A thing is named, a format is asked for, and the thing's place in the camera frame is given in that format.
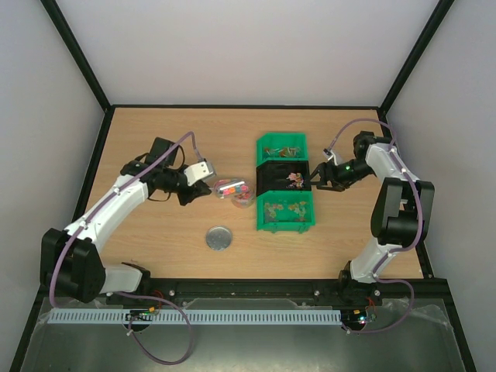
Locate silver metal scoop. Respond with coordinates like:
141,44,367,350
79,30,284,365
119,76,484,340
212,178,250,199

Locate black candy bin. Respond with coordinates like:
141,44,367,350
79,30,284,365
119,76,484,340
256,160,312,196

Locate silver metal jar lid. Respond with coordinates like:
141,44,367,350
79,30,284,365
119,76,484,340
205,226,233,251

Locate green candy bin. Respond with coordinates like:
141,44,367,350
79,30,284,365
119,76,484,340
256,132,308,166
257,191,316,233

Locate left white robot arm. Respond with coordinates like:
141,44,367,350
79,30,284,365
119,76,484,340
40,137,215,306

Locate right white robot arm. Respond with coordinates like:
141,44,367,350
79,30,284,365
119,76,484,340
310,131,435,305

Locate clear glass jar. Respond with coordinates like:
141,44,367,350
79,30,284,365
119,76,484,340
232,185,256,208

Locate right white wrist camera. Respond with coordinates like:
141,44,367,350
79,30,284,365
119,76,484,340
323,148,343,166

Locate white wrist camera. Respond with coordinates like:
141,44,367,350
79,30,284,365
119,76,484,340
184,160,216,186
323,148,343,166

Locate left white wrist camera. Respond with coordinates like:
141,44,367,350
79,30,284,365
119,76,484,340
184,160,216,186

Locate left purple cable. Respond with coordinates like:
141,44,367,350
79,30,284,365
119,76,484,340
48,131,206,365

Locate purple cable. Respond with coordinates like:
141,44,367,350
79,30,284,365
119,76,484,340
329,118,423,336
48,131,206,365

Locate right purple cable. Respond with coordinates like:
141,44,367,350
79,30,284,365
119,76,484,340
329,118,423,336

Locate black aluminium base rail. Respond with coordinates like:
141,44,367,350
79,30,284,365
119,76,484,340
38,276,450,307

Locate light blue cable duct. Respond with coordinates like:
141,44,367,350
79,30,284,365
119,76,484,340
47,308,342,326

